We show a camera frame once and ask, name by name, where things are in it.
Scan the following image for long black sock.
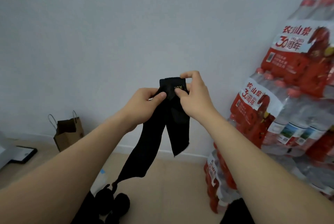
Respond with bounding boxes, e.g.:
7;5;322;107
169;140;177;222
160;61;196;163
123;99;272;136
112;91;167;192

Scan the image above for person's right hand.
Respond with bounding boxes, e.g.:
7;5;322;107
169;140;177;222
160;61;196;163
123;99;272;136
174;70;217;123

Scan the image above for brown paper bag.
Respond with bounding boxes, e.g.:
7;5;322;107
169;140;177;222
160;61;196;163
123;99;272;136
48;110;85;152

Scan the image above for rolled black sock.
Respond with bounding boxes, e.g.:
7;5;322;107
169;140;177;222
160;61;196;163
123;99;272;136
112;193;130;218
94;184;115;217

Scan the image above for black sock with gold print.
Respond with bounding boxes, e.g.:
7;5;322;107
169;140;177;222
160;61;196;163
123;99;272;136
159;76;190;157

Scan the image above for person's left forearm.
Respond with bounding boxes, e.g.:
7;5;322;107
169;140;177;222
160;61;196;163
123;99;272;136
0;112;138;224

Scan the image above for shrink-wrapped water bottle pack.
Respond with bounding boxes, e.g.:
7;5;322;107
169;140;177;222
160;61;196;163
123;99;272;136
260;0;334;99
226;68;334;159
203;142;242;214
261;151;334;202

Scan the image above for person's left hand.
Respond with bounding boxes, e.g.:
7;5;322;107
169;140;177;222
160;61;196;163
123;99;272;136
122;88;167;131

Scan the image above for white appliance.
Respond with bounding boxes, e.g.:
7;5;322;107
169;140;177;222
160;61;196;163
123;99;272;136
0;130;18;171

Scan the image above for person's right forearm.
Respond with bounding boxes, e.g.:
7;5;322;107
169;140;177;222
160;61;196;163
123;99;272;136
193;112;334;224

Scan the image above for black framed white board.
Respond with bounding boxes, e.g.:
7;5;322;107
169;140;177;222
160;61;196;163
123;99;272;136
8;146;38;164

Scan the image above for white plastic bag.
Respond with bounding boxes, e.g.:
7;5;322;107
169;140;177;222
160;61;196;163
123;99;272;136
90;169;109;196

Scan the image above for black cloth pile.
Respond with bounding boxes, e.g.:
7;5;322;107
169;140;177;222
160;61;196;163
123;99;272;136
70;191;107;224

